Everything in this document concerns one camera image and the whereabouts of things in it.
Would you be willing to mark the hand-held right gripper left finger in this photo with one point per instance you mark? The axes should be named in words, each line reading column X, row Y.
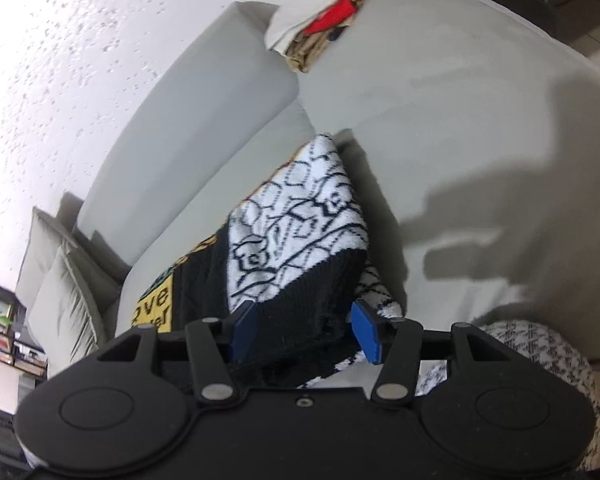
column 242, row 332

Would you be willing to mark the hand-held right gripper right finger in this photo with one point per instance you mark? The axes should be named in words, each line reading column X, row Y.
column 366, row 330

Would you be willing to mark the black white patterned knit sweater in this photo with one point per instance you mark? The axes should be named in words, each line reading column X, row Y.
column 290, row 220

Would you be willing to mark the black garment with yellow print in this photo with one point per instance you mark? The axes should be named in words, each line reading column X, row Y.
column 155, row 305

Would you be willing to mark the large grey cushion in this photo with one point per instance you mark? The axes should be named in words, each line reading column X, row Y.
column 70, row 310

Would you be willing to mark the white patterned cloth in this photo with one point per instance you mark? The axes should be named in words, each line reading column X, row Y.
column 545, row 360

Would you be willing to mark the grey sofa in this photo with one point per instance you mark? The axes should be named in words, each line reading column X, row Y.
column 455, row 110

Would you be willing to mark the bookshelf with books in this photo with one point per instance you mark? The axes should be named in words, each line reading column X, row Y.
column 0, row 320

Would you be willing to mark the tan folded garment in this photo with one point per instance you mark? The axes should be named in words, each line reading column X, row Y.
column 310, row 55

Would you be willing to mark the red folded garment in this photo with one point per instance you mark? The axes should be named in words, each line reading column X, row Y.
column 330, row 17

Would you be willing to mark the white folded garment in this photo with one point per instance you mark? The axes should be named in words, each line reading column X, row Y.
column 310, row 5

